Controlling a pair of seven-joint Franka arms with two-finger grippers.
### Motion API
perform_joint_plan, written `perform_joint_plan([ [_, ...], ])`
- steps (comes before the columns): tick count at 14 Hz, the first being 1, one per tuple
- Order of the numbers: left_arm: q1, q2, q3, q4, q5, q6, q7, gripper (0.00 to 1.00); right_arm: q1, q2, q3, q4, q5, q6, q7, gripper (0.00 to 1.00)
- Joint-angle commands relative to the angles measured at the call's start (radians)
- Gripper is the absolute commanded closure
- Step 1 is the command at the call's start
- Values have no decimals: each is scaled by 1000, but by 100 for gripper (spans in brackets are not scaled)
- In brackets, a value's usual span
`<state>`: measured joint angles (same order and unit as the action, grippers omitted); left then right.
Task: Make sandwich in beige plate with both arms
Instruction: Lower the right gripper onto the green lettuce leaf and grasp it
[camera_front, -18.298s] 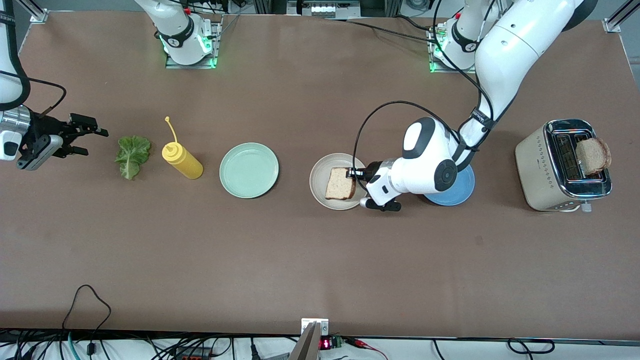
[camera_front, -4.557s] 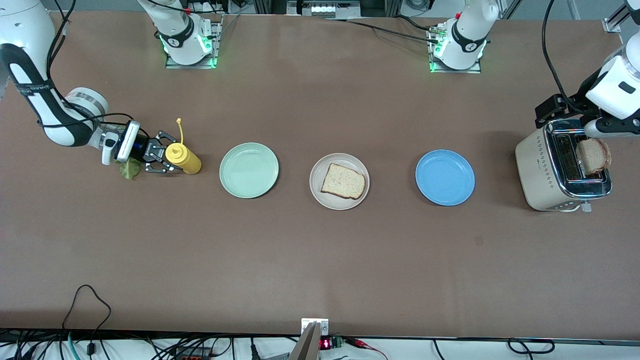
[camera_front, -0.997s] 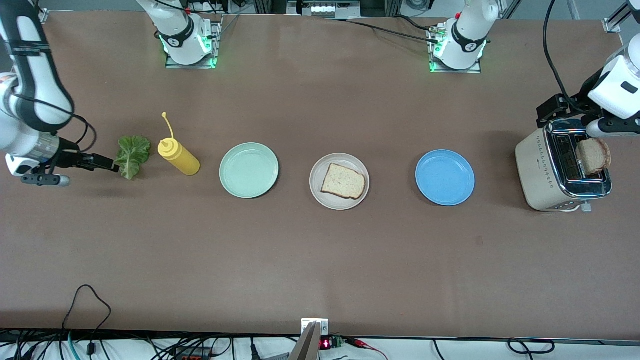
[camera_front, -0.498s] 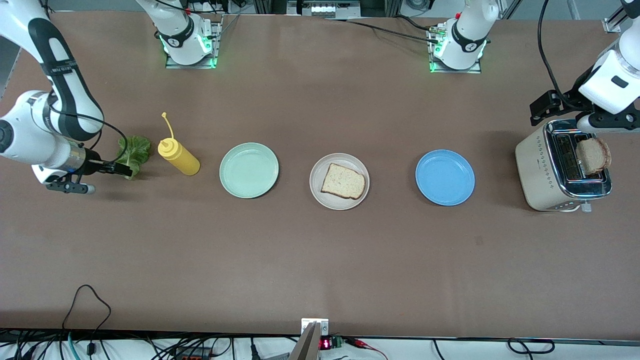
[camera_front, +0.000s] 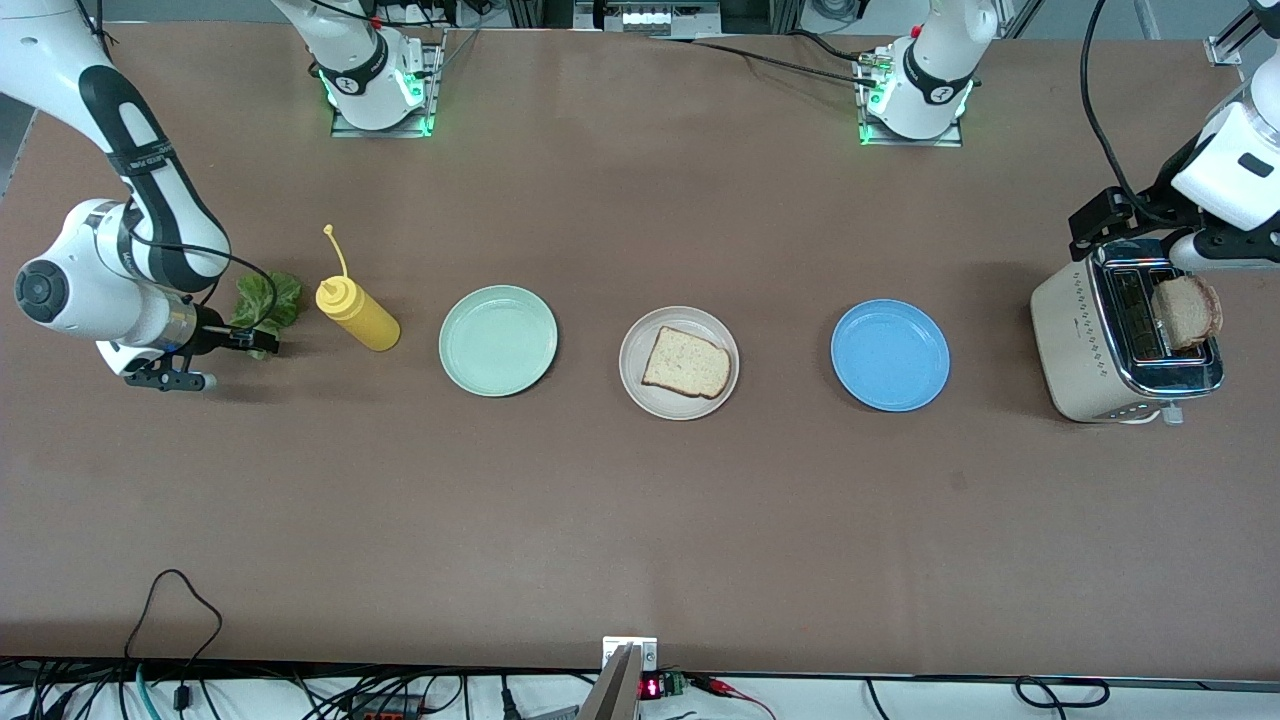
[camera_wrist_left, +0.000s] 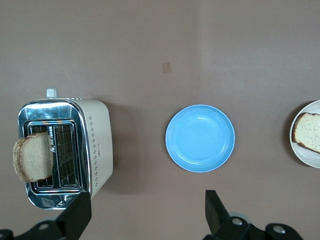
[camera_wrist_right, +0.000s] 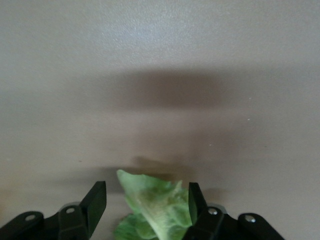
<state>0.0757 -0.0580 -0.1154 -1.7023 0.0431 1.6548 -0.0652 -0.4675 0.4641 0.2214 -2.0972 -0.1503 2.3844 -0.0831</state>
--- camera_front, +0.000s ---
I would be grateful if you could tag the aluminium corner bracket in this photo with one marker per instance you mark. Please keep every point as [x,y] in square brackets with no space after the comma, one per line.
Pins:
[1225,48]

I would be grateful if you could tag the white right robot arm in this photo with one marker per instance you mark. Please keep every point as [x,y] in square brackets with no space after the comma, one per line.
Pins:
[100,290]

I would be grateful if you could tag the grey metal bar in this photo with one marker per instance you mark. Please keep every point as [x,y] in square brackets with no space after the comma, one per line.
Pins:
[612,695]

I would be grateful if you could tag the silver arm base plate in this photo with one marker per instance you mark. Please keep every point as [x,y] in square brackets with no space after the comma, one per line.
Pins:
[910,142]
[380,132]

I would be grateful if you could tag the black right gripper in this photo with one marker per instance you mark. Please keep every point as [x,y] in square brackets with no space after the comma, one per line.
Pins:
[212,331]

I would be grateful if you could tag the beige plate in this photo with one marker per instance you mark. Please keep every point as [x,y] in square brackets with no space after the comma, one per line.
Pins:
[632,350]

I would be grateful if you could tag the light bread slice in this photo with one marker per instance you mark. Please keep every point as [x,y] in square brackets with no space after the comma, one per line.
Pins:
[690,365]

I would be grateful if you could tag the beige chrome toaster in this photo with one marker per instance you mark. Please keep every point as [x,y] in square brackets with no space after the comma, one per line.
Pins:
[1075,340]

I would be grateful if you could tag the yellow squeeze bottle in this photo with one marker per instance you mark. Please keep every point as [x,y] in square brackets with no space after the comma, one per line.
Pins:
[362,320]

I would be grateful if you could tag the red display circuit board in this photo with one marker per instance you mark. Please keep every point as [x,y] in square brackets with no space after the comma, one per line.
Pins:
[655,688]

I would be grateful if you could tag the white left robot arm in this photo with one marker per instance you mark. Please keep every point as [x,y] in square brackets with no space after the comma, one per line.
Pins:
[930,80]

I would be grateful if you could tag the small silver mounting bracket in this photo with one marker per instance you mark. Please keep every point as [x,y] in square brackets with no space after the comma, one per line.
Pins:
[612,650]

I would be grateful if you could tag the metal frame device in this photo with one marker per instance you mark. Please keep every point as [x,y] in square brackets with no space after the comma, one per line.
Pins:
[645,18]

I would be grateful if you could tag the blue plate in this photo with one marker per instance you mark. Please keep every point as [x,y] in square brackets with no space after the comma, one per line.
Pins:
[890,355]

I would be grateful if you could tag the pale green plate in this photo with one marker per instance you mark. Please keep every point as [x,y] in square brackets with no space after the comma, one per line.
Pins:
[498,342]

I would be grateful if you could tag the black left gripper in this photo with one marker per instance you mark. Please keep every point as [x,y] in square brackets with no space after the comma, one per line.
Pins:
[1150,203]

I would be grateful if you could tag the green lettuce leaf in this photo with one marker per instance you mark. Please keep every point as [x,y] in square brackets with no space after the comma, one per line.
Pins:
[275,300]

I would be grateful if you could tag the dark toasted bread slice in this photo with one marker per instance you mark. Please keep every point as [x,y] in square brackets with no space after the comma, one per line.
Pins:
[1185,312]

